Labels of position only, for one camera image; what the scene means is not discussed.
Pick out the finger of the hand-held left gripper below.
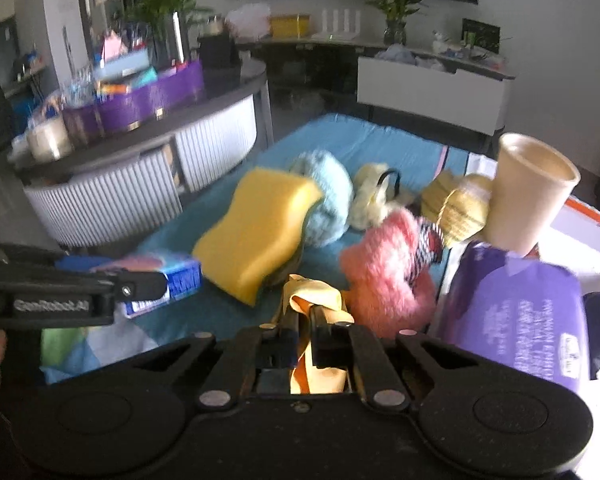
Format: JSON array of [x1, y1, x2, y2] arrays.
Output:
[[0, 269, 169, 332], [0, 241, 123, 282]]

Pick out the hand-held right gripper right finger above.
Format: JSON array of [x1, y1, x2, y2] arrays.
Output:
[[310, 305, 482, 412]]

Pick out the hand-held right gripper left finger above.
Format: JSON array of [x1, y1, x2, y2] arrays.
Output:
[[130, 309, 302, 409]]

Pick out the yellow cloth strip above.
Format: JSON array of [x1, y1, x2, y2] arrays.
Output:
[[271, 273, 357, 397]]

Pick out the white box with orange rim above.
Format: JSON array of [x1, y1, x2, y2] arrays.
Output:
[[464, 154, 600, 281]]

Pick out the round ribbed coffee table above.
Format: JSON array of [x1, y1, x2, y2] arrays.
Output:
[[9, 56, 275, 250]]

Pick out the pink plush toy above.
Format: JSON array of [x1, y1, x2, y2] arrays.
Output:
[[338, 206, 447, 340]]

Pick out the blue printed packet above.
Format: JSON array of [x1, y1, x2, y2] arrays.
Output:
[[92, 251, 204, 319]]

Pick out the yellow sponge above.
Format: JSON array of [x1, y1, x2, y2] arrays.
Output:
[[191, 166, 327, 309]]

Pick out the beige jar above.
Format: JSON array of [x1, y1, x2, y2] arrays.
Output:
[[26, 114, 74, 164]]

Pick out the light blue fluffy ball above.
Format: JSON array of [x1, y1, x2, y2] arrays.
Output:
[[286, 149, 355, 249]]

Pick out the purple storage box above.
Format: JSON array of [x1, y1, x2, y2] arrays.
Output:
[[61, 59, 207, 142]]

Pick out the purple tissue packet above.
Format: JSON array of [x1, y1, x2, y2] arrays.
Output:
[[429, 239, 592, 397]]

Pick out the yellow knitted cloth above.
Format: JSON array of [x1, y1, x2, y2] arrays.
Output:
[[419, 169, 495, 250]]

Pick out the blue patchwork blanket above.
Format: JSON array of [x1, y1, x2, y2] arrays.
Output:
[[39, 111, 473, 387]]

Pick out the beige paper cup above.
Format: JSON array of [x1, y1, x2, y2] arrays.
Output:
[[484, 131, 582, 259]]

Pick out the black box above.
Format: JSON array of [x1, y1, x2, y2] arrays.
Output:
[[196, 32, 242, 72]]

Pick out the tall green potted plant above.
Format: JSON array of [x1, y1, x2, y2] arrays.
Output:
[[124, 0, 214, 70]]

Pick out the white cabinet drawer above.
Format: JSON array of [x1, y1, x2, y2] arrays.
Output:
[[356, 55, 512, 137]]

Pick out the white television cabinet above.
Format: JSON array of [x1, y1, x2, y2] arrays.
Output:
[[235, 30, 517, 146]]

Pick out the white plastic bag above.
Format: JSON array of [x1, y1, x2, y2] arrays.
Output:
[[224, 1, 274, 42]]

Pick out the clothes in drawer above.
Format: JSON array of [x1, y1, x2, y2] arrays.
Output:
[[375, 42, 456, 73]]

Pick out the yellow box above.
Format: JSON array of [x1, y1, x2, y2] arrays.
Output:
[[269, 13, 312, 39]]

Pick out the white router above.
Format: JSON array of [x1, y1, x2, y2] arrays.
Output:
[[311, 6, 364, 42]]

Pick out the dark green box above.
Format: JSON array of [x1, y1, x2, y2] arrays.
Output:
[[461, 16, 502, 54]]

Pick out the green plant in glass vase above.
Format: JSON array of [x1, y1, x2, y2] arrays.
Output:
[[366, 0, 427, 47]]

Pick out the cream plush with black strap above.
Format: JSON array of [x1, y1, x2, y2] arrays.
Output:
[[349, 161, 407, 232]]

